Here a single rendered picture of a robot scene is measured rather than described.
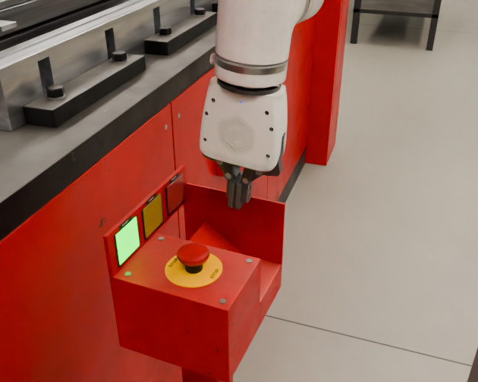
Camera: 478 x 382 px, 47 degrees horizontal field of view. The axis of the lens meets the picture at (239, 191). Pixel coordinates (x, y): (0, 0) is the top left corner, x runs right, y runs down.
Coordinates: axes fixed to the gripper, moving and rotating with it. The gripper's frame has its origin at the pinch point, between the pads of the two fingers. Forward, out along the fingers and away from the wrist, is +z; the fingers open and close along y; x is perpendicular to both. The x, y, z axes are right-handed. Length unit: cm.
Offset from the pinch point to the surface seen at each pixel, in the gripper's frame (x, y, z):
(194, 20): 62, -37, -3
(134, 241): -10.0, -9.9, 5.2
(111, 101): 14.6, -29.5, -0.5
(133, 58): 28.8, -33.9, -3.1
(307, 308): 73, 1, 85
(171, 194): -0.2, -10.0, 3.6
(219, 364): -15.0, 5.0, 15.2
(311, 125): 172, -29, 67
